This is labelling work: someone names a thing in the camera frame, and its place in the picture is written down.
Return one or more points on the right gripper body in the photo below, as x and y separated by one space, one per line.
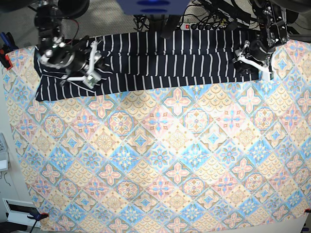
67 46

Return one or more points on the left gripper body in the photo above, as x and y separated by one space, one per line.
245 50

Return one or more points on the navy white striped T-shirt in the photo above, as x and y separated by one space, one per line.
143 61

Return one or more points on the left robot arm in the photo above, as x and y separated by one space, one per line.
256 52

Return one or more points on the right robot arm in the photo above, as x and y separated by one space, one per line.
48 20

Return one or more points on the white labelled power strip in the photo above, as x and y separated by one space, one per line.
204 27

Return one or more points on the red orange table clamp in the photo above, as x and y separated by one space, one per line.
5 60

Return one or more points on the colourful patterned tablecloth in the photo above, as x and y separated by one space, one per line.
186 159

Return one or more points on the blue black bar clamp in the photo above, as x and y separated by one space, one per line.
37 216

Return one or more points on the white floor box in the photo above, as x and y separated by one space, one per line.
18 211

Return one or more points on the white wrist camera bracket left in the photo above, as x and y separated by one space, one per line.
265 70

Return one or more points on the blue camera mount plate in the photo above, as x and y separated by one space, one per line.
153 7

